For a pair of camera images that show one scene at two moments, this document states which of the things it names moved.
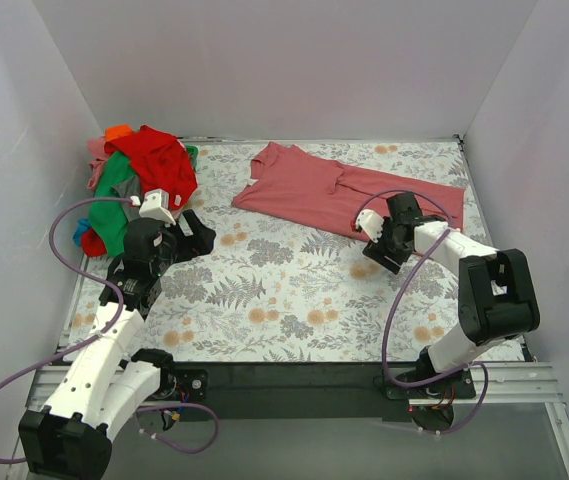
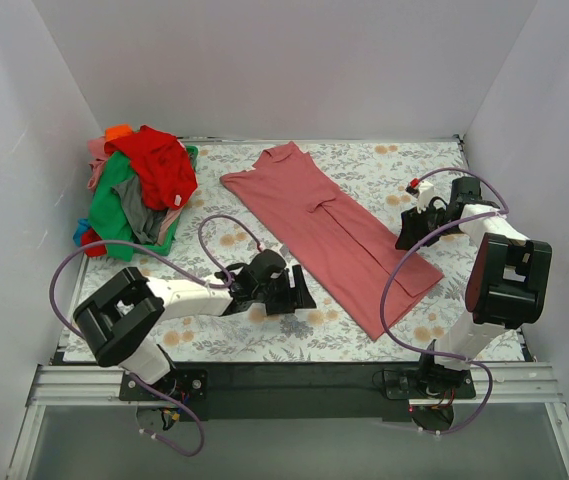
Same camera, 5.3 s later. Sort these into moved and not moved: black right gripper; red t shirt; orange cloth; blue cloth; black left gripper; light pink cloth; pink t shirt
Moved: black right gripper; black left gripper; pink t shirt
Not moved: red t shirt; orange cloth; light pink cloth; blue cloth
